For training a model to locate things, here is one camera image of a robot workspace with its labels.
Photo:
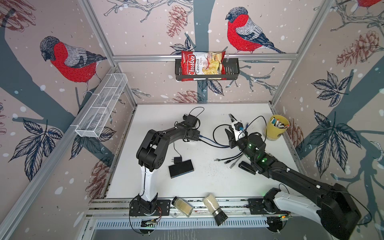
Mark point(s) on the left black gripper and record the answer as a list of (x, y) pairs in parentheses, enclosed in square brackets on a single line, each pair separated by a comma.
[(196, 136)]

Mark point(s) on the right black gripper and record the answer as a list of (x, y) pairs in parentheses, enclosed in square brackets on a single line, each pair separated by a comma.
[(231, 141)]

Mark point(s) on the black power adapter with cable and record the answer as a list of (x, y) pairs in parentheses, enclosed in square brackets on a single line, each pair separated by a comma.
[(198, 124)]

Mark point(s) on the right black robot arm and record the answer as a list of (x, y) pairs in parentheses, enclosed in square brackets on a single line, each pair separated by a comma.
[(331, 206)]

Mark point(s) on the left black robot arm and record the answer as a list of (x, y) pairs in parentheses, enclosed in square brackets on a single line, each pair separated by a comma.
[(151, 155)]

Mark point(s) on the black stapler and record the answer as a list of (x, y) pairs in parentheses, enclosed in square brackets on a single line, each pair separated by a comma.
[(247, 167)]

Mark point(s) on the yellow cup with pens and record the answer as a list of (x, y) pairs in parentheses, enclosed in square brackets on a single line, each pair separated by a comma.
[(276, 126)]

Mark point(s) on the red cassava chips bag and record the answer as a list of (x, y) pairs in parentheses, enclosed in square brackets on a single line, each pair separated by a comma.
[(201, 63)]

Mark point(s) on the glass spice jar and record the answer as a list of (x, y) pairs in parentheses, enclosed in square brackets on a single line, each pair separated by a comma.
[(183, 206)]

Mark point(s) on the black network switch box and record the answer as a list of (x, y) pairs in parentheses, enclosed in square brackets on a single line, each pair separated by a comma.
[(180, 169)]

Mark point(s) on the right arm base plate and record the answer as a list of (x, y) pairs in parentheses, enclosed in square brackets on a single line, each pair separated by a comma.
[(265, 205)]

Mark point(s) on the black wall basket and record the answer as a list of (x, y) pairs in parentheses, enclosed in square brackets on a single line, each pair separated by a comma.
[(230, 66)]

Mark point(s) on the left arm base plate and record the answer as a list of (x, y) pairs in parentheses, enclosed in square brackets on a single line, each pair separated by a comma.
[(141, 208)]

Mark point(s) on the white wire mesh shelf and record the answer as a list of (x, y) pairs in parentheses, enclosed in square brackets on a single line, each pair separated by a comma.
[(99, 112)]

